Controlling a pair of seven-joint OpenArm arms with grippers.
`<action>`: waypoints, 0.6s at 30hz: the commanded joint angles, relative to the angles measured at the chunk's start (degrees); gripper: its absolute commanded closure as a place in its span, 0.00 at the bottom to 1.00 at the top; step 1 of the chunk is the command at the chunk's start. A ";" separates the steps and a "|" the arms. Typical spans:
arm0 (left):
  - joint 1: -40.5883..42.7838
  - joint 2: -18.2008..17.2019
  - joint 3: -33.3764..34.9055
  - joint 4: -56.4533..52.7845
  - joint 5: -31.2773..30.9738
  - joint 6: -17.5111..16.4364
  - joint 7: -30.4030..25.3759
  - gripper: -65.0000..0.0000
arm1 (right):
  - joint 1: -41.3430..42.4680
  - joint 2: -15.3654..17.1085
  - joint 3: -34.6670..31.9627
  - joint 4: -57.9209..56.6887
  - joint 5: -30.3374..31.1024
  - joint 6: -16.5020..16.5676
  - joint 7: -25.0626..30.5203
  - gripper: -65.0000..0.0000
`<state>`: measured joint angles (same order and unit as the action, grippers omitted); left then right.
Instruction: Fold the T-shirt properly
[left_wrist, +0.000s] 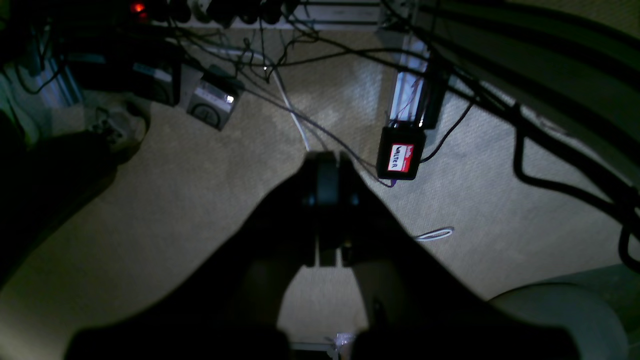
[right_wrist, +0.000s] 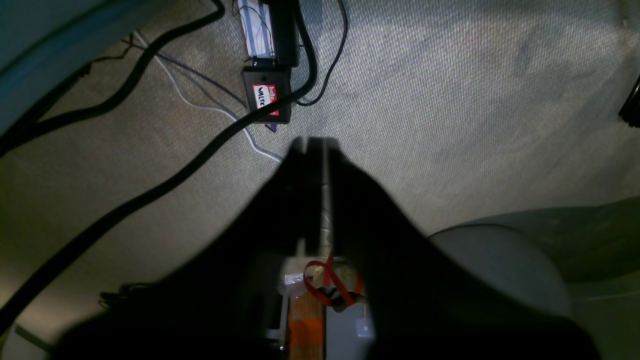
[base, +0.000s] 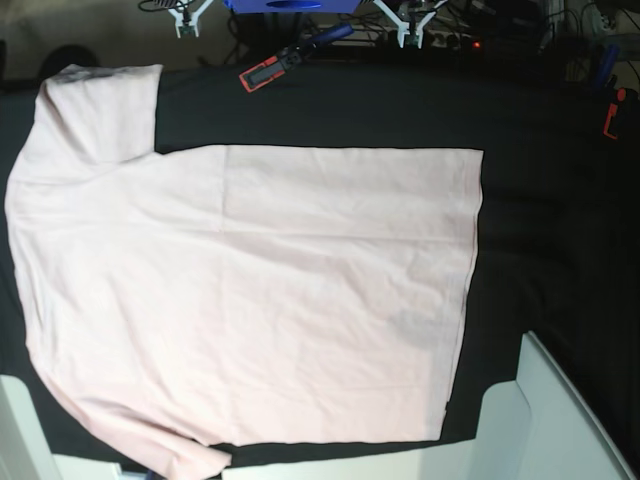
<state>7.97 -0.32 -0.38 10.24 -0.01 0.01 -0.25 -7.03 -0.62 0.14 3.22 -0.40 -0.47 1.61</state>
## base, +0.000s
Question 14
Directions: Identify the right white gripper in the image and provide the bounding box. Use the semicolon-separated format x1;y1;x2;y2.
168;0;214;38

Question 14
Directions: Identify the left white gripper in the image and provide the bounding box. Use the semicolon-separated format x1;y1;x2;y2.
372;0;448;49

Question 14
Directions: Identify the pink T-shirt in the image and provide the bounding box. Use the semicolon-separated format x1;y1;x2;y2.
5;65;483;479

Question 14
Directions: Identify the black power strip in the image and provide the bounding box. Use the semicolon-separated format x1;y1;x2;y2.
329;28;486;51

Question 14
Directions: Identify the blue plastic box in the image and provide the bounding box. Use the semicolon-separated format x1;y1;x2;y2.
224;0;361;14

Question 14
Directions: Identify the orange blue clamp top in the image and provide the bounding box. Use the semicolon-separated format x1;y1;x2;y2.
239;23;354;93

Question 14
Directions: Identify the orange blue clamp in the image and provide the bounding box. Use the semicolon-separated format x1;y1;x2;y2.
591;44;627;141
239;23;354;93

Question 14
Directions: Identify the orange blue clamp right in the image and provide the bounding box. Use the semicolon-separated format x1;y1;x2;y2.
591;44;627;141

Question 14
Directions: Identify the black table cloth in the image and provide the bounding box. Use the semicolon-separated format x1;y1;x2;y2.
1;64;639;468

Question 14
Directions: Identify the white table frame left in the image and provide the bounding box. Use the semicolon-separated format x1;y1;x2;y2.
1;375;122;480

